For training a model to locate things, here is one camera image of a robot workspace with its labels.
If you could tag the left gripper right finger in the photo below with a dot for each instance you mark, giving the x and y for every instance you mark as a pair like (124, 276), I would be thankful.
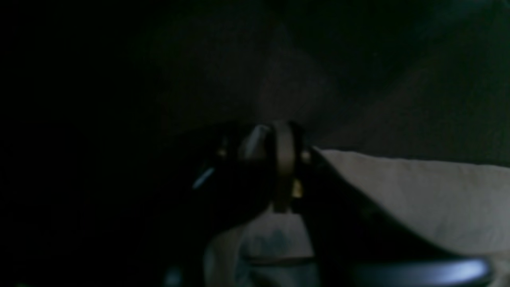
(305, 172)

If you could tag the grey T-shirt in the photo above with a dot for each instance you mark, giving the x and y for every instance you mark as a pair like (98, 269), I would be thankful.
(406, 104)

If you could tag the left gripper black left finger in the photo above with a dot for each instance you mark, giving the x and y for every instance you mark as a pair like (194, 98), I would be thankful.
(230, 185)

